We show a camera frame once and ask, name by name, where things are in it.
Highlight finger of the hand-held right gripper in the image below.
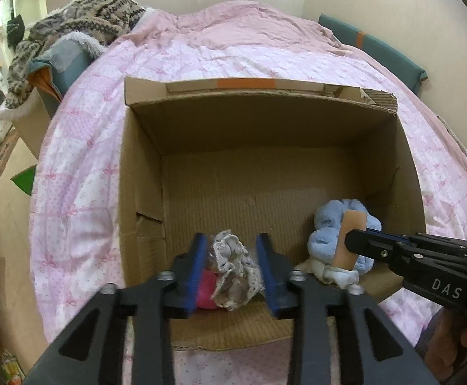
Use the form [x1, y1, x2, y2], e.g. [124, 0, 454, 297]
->
[362, 228, 467, 250]
[345, 228, 414, 269]

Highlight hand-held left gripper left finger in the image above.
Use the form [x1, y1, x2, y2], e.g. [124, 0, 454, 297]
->
[23, 233, 210, 385]

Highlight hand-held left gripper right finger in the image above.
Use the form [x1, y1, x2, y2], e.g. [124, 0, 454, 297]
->
[256, 233, 440, 385]

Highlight pink fluffy cloth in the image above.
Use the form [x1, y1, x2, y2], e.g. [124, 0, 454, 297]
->
[195, 269, 221, 310]

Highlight cream lace ruffled cloth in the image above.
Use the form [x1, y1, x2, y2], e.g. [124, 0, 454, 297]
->
[210, 228, 265, 312]

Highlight light blue fluffy cloth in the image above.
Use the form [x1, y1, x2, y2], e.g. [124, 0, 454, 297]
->
[308, 198, 382, 275]

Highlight brown cardboard box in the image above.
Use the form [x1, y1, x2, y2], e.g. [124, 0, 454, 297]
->
[119, 76, 427, 351]

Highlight white soft sock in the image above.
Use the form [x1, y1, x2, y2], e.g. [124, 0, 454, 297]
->
[311, 259, 360, 288]

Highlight person's right hand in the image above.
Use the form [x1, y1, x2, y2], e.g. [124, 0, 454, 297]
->
[416, 307, 467, 383]

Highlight pink patterned bed quilt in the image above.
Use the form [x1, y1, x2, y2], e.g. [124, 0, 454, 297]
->
[29, 2, 467, 385]

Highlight green dustpan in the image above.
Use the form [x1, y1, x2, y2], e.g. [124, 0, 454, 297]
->
[11, 165, 38, 196]

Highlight teal padded mat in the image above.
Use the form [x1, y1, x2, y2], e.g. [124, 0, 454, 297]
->
[318, 14, 427, 90]
[29, 40, 95, 106]

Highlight beige storage box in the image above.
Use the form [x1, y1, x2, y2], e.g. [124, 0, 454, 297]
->
[15, 88, 63, 162]

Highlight yellow green packet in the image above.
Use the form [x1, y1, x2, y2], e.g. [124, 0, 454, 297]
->
[1, 349, 28, 385]

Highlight brown door mat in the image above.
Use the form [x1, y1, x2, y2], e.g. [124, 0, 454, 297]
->
[0, 128, 20, 180]

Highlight brown patterned knit coat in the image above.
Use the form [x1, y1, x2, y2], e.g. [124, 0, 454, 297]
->
[0, 0, 147, 119]

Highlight black hanging clothes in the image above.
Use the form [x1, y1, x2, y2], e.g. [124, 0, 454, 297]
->
[7, 14, 26, 47]

